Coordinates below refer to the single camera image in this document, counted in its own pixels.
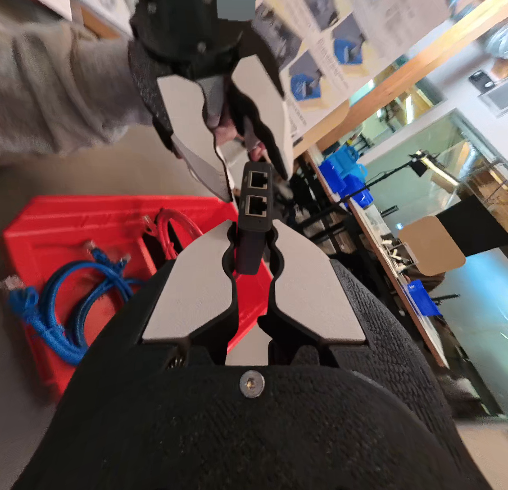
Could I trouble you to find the black panel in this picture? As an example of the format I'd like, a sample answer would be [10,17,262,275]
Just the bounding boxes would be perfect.
[436,195,508,258]

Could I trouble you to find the person's left hand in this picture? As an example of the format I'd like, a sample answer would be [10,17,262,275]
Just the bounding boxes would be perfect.
[211,115,267,163]

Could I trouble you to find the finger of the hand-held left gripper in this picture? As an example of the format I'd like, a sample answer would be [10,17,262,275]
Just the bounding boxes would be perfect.
[156,75,235,203]
[225,54,295,181]

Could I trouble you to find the black ethernet adapter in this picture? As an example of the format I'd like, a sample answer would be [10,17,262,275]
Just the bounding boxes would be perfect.
[236,160,275,276]

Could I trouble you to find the printed instruction poster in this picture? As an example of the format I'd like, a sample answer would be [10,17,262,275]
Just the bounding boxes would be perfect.
[253,0,454,150]

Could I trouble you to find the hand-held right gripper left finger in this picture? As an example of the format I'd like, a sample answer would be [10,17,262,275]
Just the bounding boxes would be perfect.
[141,219,239,360]

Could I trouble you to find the blue handled tote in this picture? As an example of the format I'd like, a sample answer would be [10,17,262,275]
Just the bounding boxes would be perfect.
[319,144,360,194]

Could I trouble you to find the red ethernet cable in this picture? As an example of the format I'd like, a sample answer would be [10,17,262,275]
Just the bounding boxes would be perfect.
[142,207,204,261]

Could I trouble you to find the rounded wooden chair back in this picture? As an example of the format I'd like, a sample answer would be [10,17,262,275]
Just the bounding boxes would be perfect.
[398,215,466,277]

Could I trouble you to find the red plastic bin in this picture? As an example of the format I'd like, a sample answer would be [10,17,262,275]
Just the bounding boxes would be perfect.
[2,194,275,404]

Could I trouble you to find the metal air vent grille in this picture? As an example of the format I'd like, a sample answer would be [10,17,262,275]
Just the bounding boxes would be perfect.
[478,82,508,118]

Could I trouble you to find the long wooden work table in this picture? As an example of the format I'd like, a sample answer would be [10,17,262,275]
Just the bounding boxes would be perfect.
[305,149,450,368]

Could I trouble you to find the black stand lamp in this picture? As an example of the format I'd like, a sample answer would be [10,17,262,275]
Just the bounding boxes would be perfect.
[339,149,463,206]

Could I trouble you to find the tray of white parts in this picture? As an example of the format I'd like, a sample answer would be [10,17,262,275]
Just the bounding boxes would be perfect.
[379,237,418,275]

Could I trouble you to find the wooden post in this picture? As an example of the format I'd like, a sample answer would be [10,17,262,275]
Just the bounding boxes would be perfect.
[293,0,508,158]

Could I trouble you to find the silver ribbed air duct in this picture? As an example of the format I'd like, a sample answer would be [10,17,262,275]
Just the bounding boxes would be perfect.
[475,21,508,59]

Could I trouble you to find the black bin divider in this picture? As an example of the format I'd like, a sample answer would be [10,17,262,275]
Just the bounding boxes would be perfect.
[142,222,184,269]

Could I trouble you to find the blue ethernet cable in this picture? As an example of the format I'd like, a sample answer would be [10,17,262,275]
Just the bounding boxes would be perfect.
[7,240,140,367]

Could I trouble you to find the person's left forearm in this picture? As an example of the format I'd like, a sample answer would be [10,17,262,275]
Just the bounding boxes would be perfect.
[0,18,155,158]

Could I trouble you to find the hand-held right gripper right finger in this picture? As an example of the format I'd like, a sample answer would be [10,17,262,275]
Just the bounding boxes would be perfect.
[257,219,366,348]

